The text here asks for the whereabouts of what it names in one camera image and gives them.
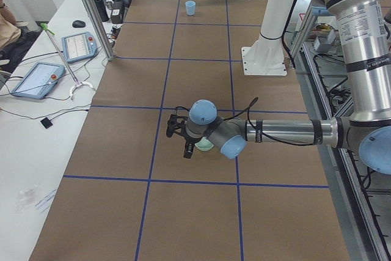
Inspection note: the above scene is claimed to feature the black computer mouse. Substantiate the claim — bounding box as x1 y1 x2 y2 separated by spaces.
72 20 86 28

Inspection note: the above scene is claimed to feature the black box with label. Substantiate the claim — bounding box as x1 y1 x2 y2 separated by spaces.
111 0 131 24

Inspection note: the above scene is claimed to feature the black water bottle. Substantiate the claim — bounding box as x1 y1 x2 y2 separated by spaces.
94 0 109 22

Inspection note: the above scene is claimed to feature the teach pendant tablet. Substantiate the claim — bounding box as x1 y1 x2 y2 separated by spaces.
61 32 97 63
11 62 65 100

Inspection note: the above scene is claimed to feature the grey metal box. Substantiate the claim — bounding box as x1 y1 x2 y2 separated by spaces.
313 30 335 53

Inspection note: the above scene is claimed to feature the near teach pendant tablet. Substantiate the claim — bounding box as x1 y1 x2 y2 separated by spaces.
11 62 65 100

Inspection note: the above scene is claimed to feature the aluminium frame post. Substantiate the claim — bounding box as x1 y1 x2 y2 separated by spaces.
82 0 114 61

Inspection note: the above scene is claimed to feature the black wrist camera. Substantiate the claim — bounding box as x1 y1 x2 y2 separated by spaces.
166 114 187 138

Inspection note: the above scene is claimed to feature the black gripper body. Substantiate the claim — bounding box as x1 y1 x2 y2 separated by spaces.
183 130 199 149

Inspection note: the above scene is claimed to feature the small black square sensor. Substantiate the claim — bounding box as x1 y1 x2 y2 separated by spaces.
40 117 53 129

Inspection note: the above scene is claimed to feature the blue plastic cup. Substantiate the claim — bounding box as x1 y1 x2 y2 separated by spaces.
185 1 196 16

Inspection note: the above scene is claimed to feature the clear plastic bag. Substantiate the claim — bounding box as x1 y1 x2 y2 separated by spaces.
16 184 41 212

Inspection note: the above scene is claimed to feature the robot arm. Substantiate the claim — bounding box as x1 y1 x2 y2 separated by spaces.
180 0 390 174

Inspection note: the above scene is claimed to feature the green ceramic bowl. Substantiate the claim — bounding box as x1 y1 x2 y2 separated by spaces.
195 138 214 152

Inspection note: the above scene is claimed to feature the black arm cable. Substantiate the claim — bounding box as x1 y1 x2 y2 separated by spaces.
172 96 318 146

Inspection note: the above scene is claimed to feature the white pedestal column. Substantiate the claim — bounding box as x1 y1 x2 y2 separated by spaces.
241 0 296 76

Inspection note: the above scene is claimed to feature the far teach pendant tablet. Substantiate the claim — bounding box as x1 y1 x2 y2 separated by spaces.
61 32 97 63

